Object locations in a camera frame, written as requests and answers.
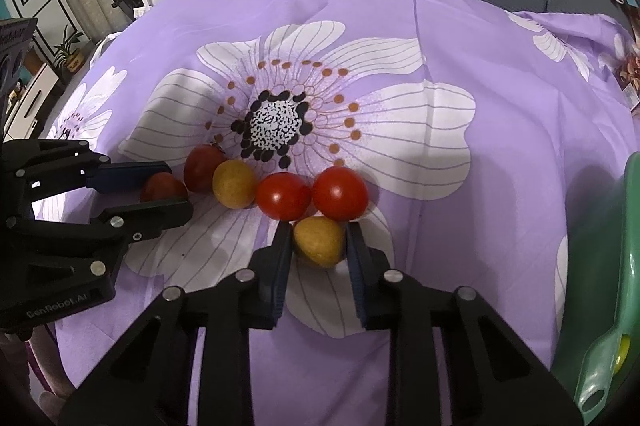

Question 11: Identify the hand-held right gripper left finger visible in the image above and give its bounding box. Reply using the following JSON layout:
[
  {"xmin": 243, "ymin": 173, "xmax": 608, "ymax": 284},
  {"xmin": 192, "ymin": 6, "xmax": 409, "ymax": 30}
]
[{"xmin": 60, "ymin": 221, "xmax": 293, "ymax": 426}]

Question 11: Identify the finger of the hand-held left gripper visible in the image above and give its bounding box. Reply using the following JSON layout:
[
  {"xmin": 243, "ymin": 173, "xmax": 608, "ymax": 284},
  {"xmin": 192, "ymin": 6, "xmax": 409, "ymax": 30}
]
[
  {"xmin": 87, "ymin": 198, "xmax": 194, "ymax": 243},
  {"xmin": 5, "ymin": 138, "xmax": 172, "ymax": 203}
]

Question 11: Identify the purple floral tablecloth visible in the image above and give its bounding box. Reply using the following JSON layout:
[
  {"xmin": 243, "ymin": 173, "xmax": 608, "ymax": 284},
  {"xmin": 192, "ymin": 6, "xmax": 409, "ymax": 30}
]
[{"xmin": 30, "ymin": 0, "xmax": 640, "ymax": 426}]

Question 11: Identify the small yellow-brown fruit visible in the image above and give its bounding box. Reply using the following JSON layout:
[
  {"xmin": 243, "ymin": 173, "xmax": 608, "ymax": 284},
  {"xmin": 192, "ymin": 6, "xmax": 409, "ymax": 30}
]
[
  {"xmin": 212, "ymin": 159, "xmax": 258, "ymax": 209},
  {"xmin": 292, "ymin": 216, "xmax": 347, "ymax": 269}
]

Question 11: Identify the red tomato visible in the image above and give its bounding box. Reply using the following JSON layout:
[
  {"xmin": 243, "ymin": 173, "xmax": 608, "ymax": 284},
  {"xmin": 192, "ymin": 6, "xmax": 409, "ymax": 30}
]
[
  {"xmin": 256, "ymin": 172, "xmax": 313, "ymax": 222},
  {"xmin": 312, "ymin": 166, "xmax": 370, "ymax": 222},
  {"xmin": 183, "ymin": 144, "xmax": 227, "ymax": 194},
  {"xmin": 140, "ymin": 172, "xmax": 188, "ymax": 203}
]

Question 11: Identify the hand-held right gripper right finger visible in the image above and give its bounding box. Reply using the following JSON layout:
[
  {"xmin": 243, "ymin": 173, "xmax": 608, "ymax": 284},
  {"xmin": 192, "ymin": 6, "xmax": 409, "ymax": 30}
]
[{"xmin": 346, "ymin": 222, "xmax": 586, "ymax": 426}]

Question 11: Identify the white cabinet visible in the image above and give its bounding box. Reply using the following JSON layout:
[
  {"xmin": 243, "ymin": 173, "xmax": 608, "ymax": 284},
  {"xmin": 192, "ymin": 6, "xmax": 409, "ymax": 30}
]
[{"xmin": 0, "ymin": 61, "xmax": 66, "ymax": 142}]

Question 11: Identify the green plastic bowl with handle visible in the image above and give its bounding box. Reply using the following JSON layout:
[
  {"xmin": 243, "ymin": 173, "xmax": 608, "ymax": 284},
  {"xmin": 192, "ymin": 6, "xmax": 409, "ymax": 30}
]
[{"xmin": 555, "ymin": 151, "xmax": 640, "ymax": 424}]

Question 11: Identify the small potted plant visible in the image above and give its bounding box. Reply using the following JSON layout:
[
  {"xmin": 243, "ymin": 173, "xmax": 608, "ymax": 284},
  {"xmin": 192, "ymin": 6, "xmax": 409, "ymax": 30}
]
[{"xmin": 52, "ymin": 28, "xmax": 86, "ymax": 72}]

